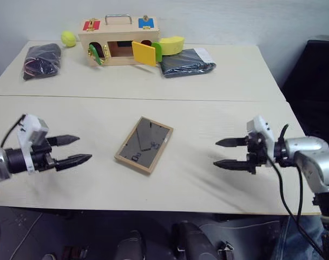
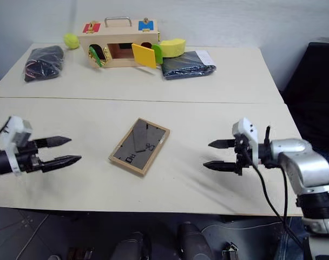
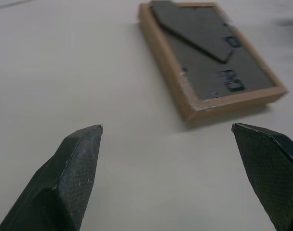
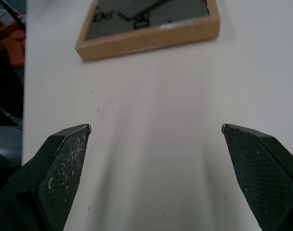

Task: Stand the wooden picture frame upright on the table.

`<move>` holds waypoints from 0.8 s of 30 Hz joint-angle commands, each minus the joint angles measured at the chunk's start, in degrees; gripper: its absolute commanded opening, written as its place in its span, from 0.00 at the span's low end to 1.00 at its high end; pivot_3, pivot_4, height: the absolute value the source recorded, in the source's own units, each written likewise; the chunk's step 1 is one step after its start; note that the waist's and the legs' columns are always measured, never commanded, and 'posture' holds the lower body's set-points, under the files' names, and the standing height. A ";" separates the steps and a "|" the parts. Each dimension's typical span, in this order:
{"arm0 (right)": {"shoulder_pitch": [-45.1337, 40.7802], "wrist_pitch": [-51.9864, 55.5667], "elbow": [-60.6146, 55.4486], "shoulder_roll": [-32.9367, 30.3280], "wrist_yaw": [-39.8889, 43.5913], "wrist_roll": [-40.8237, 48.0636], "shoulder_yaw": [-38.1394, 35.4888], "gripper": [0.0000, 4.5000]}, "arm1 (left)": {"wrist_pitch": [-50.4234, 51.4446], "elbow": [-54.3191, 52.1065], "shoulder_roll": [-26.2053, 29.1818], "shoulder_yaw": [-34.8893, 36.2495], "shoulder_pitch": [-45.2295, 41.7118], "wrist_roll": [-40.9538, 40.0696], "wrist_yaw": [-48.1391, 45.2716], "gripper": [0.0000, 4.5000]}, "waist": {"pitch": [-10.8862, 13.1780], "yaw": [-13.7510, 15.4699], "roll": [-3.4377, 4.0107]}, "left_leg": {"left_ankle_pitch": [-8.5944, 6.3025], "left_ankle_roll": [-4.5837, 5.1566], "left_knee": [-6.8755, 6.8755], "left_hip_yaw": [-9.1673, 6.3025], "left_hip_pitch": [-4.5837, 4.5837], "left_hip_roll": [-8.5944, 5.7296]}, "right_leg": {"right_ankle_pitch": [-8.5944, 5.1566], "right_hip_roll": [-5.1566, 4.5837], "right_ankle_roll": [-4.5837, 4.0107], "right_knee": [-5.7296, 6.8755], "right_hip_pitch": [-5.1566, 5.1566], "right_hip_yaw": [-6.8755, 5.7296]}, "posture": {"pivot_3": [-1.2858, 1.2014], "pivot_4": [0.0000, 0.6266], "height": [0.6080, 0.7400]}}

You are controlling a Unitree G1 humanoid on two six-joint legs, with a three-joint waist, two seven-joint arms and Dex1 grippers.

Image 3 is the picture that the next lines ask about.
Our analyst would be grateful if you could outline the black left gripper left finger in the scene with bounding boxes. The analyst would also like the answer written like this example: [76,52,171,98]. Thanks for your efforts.
[0,124,104,231]

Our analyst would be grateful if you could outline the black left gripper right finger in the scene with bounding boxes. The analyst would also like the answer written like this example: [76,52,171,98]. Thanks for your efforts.
[231,122,293,231]

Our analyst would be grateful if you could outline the wooden framed puzzle board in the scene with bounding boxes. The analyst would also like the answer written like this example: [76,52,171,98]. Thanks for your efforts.
[137,0,289,123]

